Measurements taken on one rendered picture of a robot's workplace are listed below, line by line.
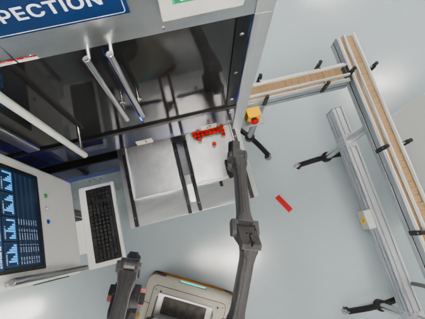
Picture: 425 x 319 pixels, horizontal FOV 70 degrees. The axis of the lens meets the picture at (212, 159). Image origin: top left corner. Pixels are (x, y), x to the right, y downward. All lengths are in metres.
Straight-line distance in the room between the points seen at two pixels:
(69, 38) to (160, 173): 0.98
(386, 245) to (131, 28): 1.92
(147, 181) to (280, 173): 1.31
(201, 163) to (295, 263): 1.28
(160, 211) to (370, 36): 2.66
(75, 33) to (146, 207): 1.03
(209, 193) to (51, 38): 1.08
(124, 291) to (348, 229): 2.02
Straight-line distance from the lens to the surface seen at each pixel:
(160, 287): 2.28
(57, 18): 0.84
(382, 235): 2.24
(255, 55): 1.12
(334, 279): 2.71
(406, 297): 2.31
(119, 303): 1.10
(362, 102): 1.96
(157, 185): 1.68
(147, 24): 0.88
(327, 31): 3.38
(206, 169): 1.68
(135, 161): 1.74
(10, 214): 1.35
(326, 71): 1.97
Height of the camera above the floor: 2.51
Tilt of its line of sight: 75 degrees down
